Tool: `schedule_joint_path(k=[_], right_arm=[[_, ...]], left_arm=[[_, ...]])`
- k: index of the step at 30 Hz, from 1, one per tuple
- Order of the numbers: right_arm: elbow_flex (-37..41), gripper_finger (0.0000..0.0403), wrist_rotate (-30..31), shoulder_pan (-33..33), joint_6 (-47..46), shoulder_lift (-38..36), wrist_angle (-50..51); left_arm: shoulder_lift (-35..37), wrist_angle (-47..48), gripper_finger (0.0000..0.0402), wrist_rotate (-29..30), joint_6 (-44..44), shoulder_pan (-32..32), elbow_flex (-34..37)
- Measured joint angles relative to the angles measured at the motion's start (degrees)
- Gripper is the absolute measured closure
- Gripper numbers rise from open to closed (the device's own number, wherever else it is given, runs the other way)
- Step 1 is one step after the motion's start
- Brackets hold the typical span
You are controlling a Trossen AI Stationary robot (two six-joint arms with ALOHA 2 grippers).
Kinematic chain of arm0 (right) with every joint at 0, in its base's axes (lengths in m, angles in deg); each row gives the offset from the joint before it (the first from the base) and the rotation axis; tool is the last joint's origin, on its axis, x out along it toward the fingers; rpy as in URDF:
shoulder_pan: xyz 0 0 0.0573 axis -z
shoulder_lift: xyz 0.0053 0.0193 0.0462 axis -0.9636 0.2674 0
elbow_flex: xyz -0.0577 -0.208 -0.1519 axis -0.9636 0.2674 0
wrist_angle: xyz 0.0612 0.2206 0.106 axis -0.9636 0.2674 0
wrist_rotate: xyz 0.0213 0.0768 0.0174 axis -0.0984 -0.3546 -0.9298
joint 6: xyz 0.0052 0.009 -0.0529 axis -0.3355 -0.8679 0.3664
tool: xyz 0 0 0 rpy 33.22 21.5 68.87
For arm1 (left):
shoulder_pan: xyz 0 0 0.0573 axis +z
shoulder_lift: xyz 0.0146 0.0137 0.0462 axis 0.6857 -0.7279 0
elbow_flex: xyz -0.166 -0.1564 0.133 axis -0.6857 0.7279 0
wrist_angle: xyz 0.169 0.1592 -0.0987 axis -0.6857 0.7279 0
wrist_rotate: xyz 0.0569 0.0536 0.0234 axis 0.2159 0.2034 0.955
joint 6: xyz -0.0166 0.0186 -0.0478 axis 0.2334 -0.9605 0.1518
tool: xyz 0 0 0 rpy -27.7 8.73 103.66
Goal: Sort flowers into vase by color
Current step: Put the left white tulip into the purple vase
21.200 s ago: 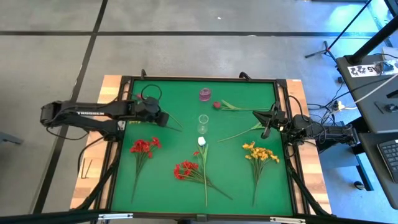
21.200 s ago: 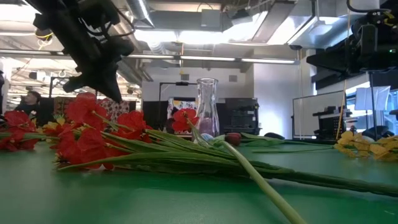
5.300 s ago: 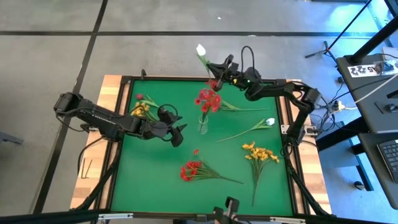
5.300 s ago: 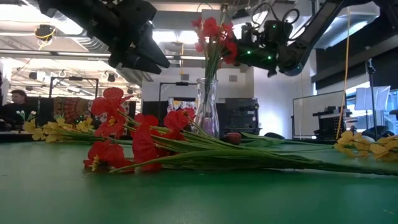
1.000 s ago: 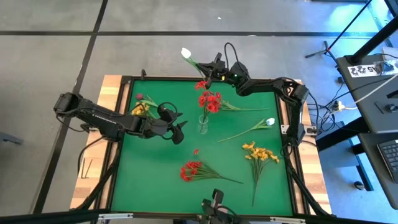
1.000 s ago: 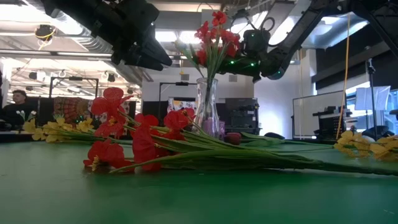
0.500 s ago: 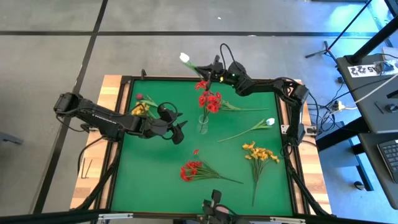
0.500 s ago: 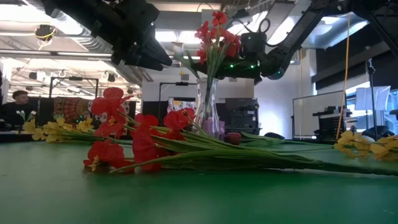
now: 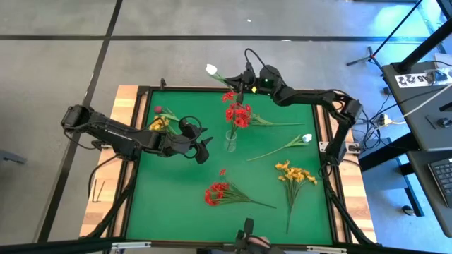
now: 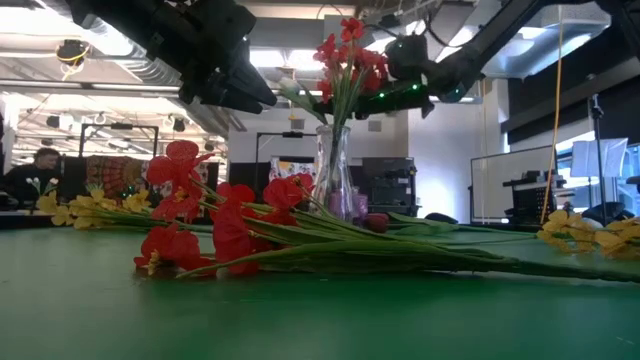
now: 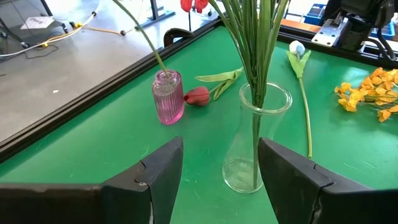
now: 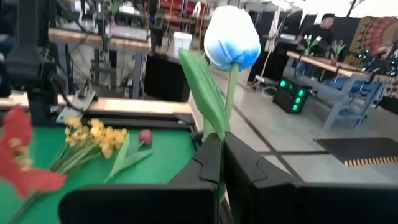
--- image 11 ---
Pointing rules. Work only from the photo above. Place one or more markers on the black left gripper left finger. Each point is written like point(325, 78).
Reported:
point(140, 199)

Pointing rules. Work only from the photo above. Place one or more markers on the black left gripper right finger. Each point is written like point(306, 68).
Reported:
point(298, 193)

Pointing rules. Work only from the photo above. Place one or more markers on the dark red tulip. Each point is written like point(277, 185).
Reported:
point(197, 96)

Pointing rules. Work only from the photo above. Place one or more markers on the yellow flower bunch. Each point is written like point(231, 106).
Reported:
point(373, 90)

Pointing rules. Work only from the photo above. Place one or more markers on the red poppy bunch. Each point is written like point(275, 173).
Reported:
point(255, 62)

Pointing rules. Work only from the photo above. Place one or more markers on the white tulip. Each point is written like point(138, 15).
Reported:
point(297, 48)

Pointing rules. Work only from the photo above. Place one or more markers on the red flower single stem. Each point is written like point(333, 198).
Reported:
point(149, 43)

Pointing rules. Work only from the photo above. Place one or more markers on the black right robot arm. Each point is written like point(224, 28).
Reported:
point(354, 34)

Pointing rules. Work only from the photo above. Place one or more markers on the clear glass vase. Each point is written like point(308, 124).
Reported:
point(239, 174)

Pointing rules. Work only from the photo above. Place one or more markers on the pink ribbed glass vase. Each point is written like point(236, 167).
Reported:
point(168, 99)

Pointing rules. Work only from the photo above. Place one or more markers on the blue storage bin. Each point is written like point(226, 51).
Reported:
point(384, 31)
point(314, 14)

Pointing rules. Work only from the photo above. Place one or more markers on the black office desk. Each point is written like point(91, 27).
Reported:
point(158, 17)

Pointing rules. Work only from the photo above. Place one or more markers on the white paper sheet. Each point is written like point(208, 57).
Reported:
point(37, 22)

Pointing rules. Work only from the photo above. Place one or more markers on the black table frame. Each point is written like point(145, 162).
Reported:
point(77, 105)

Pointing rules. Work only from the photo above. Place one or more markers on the black frame clamp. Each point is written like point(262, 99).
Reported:
point(174, 32)

